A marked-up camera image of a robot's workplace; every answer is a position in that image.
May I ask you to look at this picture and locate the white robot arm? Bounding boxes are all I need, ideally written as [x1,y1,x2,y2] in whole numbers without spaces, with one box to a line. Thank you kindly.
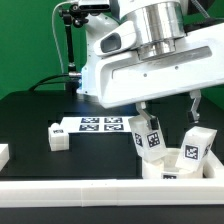
[78,0,224,129]

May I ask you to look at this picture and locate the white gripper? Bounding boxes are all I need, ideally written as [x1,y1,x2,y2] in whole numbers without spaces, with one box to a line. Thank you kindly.
[95,24,224,130]

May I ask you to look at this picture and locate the white marker sheet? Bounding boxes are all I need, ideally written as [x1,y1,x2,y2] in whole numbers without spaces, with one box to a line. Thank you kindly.
[60,116,131,133]

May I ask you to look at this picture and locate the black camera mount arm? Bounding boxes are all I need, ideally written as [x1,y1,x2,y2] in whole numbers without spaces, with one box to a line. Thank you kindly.
[59,3,99,95]

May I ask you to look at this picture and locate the white U-shaped fence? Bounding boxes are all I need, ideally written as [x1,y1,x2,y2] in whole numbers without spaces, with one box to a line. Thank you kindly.
[0,153,224,208]

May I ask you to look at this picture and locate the black cables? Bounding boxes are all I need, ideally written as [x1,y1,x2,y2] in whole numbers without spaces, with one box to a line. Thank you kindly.
[28,73,72,92]

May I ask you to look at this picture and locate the white cable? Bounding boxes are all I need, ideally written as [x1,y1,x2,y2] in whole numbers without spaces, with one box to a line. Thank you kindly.
[51,0,78,92]

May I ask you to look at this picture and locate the camera on mount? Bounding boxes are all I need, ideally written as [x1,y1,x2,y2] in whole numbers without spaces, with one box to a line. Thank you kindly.
[78,0,110,12]

